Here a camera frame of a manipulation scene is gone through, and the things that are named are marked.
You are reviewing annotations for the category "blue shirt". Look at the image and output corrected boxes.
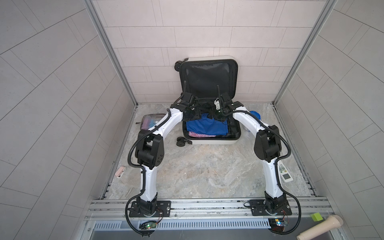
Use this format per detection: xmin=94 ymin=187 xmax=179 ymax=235
xmin=186 ymin=114 xmax=229 ymax=137

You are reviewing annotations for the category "red white striped cloth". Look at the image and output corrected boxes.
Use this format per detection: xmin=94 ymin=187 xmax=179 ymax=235
xmin=188 ymin=132 xmax=216 ymax=139

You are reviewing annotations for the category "blue lid plastic cup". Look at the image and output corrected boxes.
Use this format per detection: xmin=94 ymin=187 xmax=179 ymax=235
xmin=250 ymin=111 xmax=261 ymax=120

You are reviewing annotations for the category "clear toiletry pouch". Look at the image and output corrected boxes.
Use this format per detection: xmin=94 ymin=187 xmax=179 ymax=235
xmin=140 ymin=114 xmax=166 ymax=131

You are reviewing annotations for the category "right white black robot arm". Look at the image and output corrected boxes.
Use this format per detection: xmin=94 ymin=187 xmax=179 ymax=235
xmin=213 ymin=93 xmax=287 ymax=215

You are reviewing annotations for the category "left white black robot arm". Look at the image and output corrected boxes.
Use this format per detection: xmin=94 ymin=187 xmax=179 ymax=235
xmin=135 ymin=93 xmax=195 ymax=216

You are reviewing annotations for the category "open black white suitcase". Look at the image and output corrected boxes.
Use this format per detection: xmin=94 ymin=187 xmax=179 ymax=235
xmin=175 ymin=57 xmax=241 ymax=145

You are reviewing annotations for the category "detached black suitcase wheel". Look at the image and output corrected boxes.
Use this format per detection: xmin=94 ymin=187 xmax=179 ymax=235
xmin=177 ymin=137 xmax=193 ymax=147

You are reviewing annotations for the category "white remote control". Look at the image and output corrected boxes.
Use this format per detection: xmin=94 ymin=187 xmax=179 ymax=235
xmin=278 ymin=163 xmax=294 ymax=183

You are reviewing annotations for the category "pink small device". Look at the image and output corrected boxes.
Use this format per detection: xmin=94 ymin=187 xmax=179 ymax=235
xmin=115 ymin=166 xmax=127 ymax=178

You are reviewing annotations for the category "left circuit board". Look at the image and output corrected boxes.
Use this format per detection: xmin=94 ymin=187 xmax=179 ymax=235
xmin=139 ymin=221 xmax=158 ymax=230

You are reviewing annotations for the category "circuit board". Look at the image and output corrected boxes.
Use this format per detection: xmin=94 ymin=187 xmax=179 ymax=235
xmin=139 ymin=221 xmax=158 ymax=230
xmin=269 ymin=219 xmax=289 ymax=233

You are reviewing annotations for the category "right circuit board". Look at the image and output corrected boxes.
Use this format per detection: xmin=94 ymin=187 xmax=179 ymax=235
xmin=269 ymin=219 xmax=289 ymax=233

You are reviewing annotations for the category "green sticky note block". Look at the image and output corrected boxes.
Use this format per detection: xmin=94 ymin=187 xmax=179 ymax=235
xmin=310 ymin=213 xmax=324 ymax=222

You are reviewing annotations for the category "left black cable conduit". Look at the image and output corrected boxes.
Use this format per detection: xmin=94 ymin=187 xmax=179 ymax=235
xmin=124 ymin=80 xmax=188 ymax=236

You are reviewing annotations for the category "black cable conduit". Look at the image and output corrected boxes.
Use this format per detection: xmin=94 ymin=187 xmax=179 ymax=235
xmin=124 ymin=80 xmax=188 ymax=236
xmin=216 ymin=84 xmax=302 ymax=235

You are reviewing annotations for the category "right black cable conduit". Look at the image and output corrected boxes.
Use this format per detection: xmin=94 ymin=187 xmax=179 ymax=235
xmin=216 ymin=84 xmax=302 ymax=235

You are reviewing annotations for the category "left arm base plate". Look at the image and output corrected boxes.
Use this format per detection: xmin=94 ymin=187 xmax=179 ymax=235
xmin=129 ymin=200 xmax=171 ymax=218

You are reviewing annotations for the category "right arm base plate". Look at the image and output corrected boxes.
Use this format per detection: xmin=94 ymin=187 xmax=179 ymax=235
xmin=245 ymin=199 xmax=292 ymax=216

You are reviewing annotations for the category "aluminium mounting rail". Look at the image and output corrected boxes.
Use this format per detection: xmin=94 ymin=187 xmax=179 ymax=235
xmin=85 ymin=197 xmax=334 ymax=221

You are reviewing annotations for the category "beige wooden handle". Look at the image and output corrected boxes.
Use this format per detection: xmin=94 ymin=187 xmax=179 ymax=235
xmin=297 ymin=215 xmax=344 ymax=240

